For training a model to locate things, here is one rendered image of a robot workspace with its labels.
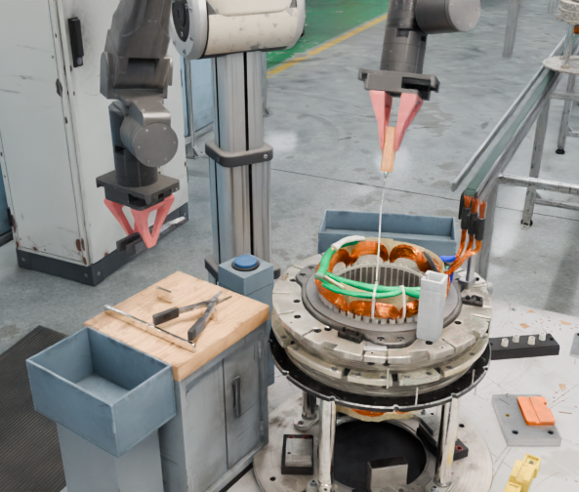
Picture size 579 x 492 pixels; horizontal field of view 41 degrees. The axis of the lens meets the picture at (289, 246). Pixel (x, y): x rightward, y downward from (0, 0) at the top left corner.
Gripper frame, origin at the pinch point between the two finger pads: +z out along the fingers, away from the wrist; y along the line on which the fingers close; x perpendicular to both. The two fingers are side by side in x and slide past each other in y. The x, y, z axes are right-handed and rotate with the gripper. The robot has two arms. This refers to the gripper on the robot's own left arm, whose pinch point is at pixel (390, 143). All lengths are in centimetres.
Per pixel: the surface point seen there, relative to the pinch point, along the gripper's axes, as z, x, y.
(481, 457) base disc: 47, 23, 18
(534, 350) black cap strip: 34, 56, 25
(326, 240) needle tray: 16.8, 32.3, -14.4
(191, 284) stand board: 25.2, 8.6, -29.5
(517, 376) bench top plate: 38, 50, 23
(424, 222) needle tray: 11.4, 44.3, 1.1
